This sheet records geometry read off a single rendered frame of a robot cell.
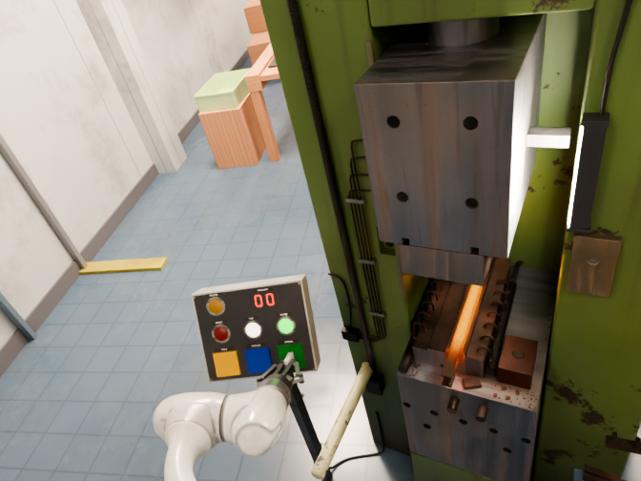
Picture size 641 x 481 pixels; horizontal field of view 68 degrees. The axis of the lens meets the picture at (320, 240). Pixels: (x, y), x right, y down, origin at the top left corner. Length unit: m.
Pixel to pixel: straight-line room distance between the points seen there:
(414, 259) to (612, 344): 0.58
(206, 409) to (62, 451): 2.01
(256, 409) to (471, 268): 0.57
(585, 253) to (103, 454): 2.45
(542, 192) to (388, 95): 0.75
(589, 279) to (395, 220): 0.48
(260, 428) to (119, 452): 1.87
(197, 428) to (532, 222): 1.15
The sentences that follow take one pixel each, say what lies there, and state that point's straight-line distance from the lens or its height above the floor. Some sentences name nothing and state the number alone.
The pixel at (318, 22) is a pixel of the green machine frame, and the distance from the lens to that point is 1.14.
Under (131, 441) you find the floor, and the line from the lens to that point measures 2.87.
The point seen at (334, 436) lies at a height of 0.64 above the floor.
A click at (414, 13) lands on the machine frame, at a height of 1.85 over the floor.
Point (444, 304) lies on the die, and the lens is 1.53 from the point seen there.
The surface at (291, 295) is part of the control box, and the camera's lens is 1.40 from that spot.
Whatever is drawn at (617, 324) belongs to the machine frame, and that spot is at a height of 1.08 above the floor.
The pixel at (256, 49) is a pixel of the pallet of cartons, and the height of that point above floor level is 0.45.
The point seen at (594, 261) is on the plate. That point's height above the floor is 1.29.
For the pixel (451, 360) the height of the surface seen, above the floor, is 1.02.
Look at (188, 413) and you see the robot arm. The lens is 1.12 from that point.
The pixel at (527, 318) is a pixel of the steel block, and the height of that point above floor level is 0.92.
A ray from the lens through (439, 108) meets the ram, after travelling 0.95.
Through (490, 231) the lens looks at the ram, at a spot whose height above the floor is 1.44.
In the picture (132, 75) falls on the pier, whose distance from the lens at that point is 4.88.
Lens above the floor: 2.10
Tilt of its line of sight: 37 degrees down
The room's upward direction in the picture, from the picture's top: 15 degrees counter-clockwise
